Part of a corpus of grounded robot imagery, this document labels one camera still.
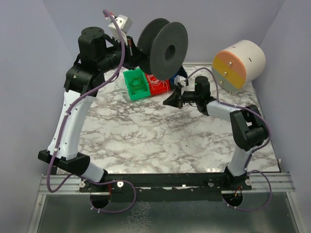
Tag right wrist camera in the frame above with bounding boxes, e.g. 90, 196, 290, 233
173, 75, 189, 88

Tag green cable coils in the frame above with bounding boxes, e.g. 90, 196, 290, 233
129, 77, 146, 96

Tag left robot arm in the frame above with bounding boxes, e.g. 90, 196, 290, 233
38, 27, 146, 183

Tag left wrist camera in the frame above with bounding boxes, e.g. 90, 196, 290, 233
108, 15, 133, 39

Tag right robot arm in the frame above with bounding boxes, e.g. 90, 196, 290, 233
163, 76, 268, 180

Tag large cylinder drum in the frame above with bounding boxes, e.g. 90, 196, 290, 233
212, 40, 266, 92

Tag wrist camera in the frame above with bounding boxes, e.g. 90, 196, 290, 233
108, 15, 133, 39
173, 75, 189, 88

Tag green plastic bin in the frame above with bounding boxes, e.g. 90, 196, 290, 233
123, 68, 151, 101

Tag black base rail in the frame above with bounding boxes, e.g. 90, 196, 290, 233
80, 172, 252, 202

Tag black plastic bin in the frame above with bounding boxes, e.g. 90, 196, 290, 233
170, 66, 188, 84

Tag white cable coils in bin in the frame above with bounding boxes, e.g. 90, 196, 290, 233
147, 74, 171, 90

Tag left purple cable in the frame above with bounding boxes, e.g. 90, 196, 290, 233
46, 9, 137, 214

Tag red plastic bin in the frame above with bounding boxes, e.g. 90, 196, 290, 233
144, 73, 171, 96

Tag black spool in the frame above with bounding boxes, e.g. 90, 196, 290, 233
137, 18, 189, 81

